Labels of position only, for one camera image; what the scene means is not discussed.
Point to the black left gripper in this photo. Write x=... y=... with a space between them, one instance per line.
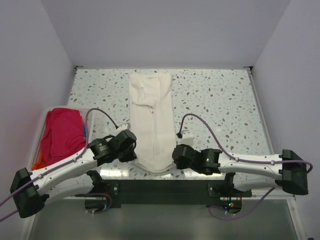
x=131 y=156

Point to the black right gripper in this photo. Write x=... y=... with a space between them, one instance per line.
x=180 y=166

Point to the white t-shirt red print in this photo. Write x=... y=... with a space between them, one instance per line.
x=152 y=120

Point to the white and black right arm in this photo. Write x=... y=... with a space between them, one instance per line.
x=286 y=171

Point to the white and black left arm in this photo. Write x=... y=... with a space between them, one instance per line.
x=31 y=190

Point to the blue garment in basket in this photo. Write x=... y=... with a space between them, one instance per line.
x=84 y=127

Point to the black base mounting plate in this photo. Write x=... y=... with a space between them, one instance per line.
x=163 y=192

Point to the pink t-shirt in basket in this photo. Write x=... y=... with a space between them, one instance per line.
x=63 y=135

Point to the orange garment in basket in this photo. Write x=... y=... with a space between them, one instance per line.
x=39 y=164

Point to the white plastic laundry basket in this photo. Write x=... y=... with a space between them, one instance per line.
x=88 y=115

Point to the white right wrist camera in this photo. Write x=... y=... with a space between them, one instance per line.
x=187 y=139

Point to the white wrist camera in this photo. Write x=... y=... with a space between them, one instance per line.
x=124 y=126
x=187 y=139

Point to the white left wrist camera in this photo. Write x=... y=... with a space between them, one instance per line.
x=124 y=126

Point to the aluminium frame rail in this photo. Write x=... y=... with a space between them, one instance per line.
x=259 y=110

